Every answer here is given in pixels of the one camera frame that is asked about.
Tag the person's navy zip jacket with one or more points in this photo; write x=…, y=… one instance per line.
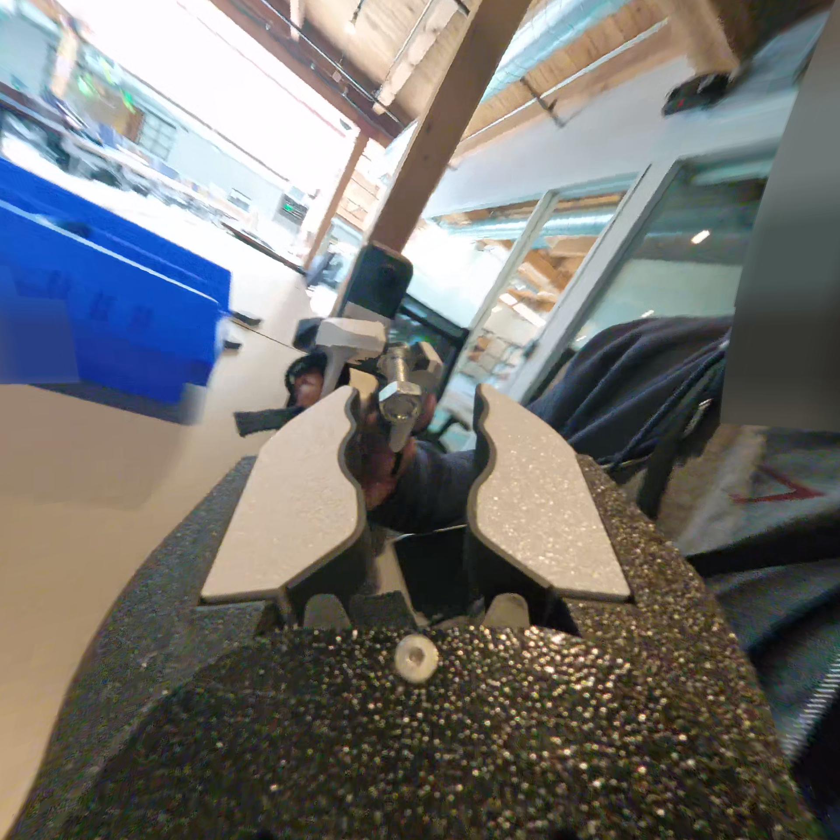
x=623, y=380

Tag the silver hex bolt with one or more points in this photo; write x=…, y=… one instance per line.
x=397, y=367

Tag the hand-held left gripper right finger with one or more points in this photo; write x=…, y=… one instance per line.
x=544, y=505

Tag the grey framed glass partition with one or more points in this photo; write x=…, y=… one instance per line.
x=600, y=262

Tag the wide brown wooden post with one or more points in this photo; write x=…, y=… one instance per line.
x=446, y=131

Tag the blue plastic bin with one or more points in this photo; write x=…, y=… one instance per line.
x=151, y=262

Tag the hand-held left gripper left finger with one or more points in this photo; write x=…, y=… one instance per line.
x=295, y=499

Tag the thin brown wooden post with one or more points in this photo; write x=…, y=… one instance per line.
x=334, y=197

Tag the green lit wall sign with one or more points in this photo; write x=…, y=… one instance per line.
x=295, y=208

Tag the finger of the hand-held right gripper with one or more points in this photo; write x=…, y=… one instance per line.
x=351, y=338

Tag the person's right hand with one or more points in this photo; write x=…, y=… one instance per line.
x=384, y=472

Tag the black ceiling device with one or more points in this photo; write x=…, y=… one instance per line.
x=695, y=92

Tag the silver hex nut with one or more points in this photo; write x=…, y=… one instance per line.
x=387, y=394

